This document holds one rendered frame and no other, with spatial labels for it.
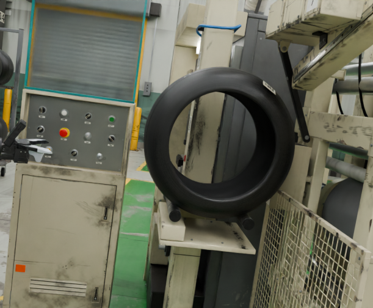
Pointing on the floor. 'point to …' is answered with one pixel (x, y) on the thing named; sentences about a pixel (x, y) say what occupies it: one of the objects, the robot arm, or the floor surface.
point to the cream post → (201, 145)
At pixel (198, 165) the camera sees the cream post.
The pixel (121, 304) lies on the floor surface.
